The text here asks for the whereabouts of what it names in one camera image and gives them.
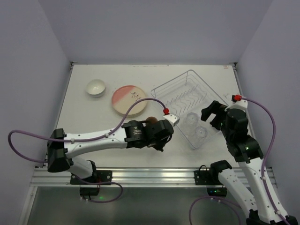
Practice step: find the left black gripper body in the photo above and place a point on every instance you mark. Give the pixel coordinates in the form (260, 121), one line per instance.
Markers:
(164, 135)

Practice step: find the cream plate orange patch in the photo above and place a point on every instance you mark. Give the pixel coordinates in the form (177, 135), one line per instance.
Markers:
(124, 97)

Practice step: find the clear glass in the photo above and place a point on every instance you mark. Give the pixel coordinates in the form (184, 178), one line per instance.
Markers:
(200, 134)
(191, 120)

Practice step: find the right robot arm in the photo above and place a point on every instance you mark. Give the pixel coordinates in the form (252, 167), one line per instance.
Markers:
(259, 201)

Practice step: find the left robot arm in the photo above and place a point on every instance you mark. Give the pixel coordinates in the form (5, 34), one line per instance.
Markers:
(64, 150)

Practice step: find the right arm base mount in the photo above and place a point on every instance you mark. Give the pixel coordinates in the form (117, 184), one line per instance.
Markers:
(203, 177)

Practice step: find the aluminium mounting rail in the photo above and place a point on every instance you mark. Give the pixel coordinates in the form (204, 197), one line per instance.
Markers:
(127, 177)

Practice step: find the cream plate green patch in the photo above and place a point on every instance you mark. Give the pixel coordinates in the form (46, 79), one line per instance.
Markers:
(132, 111)

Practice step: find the black mug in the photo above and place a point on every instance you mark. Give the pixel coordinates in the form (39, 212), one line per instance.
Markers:
(151, 120)

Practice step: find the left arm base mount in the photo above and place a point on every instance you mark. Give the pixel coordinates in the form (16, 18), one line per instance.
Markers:
(99, 177)

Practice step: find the cream plate yellow patch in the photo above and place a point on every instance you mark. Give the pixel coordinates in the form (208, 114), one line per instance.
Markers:
(131, 115)

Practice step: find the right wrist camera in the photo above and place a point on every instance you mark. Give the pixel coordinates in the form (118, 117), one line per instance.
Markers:
(241, 105)

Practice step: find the white ceramic bowl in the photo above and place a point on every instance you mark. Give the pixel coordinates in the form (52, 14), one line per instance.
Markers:
(95, 88)

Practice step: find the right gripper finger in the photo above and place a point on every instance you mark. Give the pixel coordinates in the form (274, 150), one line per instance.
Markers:
(219, 118)
(213, 108)

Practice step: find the white wire dish rack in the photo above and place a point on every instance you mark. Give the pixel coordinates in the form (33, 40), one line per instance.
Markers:
(188, 83)

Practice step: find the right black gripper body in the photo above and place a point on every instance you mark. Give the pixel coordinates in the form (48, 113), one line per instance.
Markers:
(215, 115)

